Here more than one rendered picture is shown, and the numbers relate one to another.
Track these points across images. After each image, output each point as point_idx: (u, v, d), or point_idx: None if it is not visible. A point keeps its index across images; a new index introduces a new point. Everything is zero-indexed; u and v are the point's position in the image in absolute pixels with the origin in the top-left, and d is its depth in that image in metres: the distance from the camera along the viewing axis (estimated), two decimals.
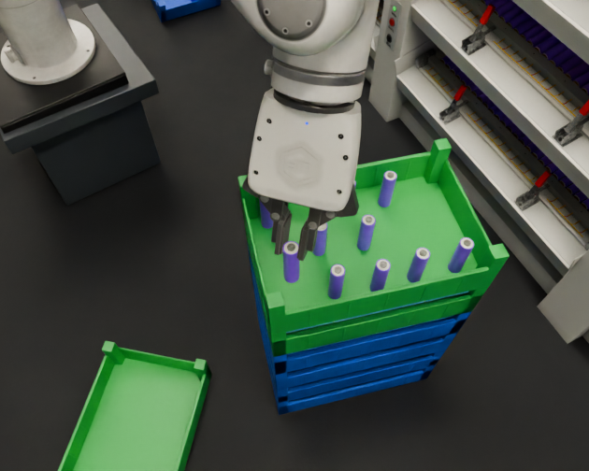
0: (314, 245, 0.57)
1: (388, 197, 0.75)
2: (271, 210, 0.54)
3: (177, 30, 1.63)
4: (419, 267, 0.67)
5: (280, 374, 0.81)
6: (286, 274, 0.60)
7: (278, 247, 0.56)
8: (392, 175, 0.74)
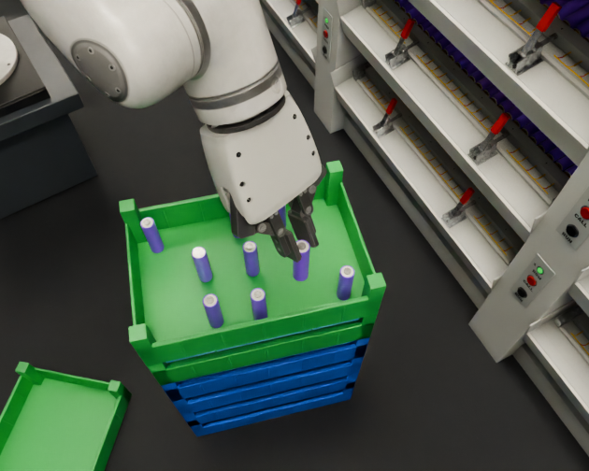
0: (282, 253, 0.56)
1: None
2: None
3: None
4: (299, 263, 0.58)
5: (177, 400, 0.79)
6: None
7: (295, 230, 0.59)
8: None
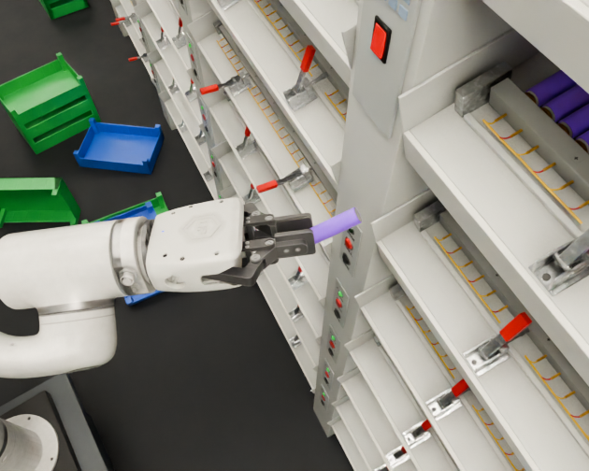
0: (300, 222, 0.58)
1: (338, 221, 0.56)
2: (263, 245, 0.54)
3: (143, 317, 1.79)
4: None
5: None
6: None
7: (301, 231, 0.54)
8: (315, 242, 0.56)
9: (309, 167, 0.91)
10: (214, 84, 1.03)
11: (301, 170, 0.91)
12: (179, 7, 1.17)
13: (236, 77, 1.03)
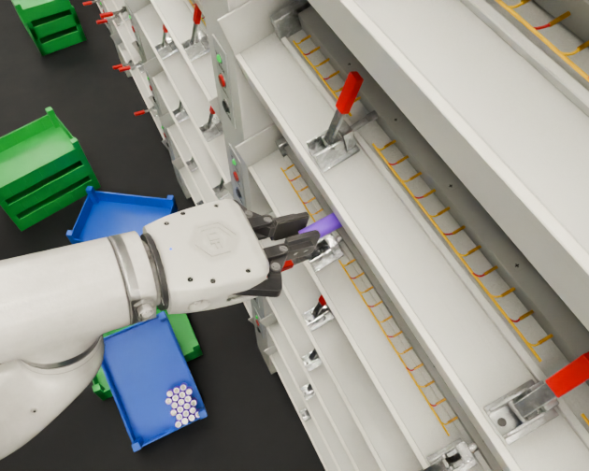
0: None
1: None
2: (280, 252, 0.53)
3: (155, 463, 1.39)
4: None
5: None
6: None
7: (310, 233, 0.55)
8: None
9: (474, 448, 0.51)
10: None
11: (459, 454, 0.50)
12: (219, 109, 0.77)
13: (322, 244, 0.63)
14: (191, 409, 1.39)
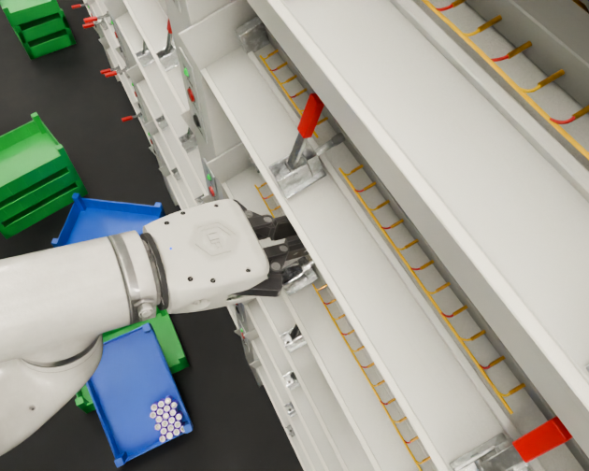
0: None
1: None
2: (280, 252, 0.53)
3: None
4: None
5: None
6: None
7: None
8: None
9: None
10: None
11: None
12: (192, 122, 0.73)
13: (294, 267, 0.60)
14: (176, 423, 1.36)
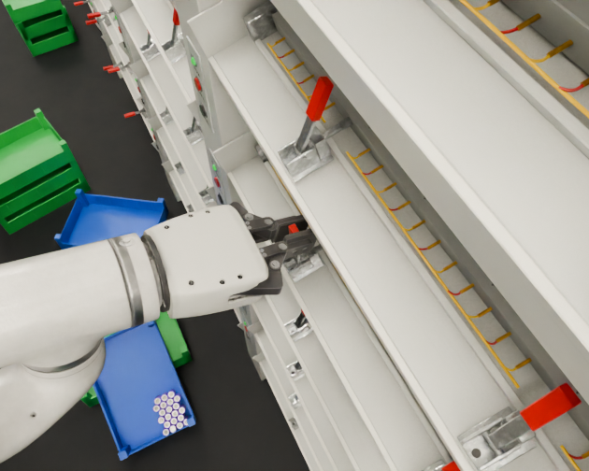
0: (309, 246, 0.56)
1: None
2: (257, 235, 0.57)
3: None
4: None
5: None
6: None
7: None
8: None
9: None
10: None
11: None
12: (198, 113, 0.74)
13: (313, 249, 0.61)
14: (179, 417, 1.36)
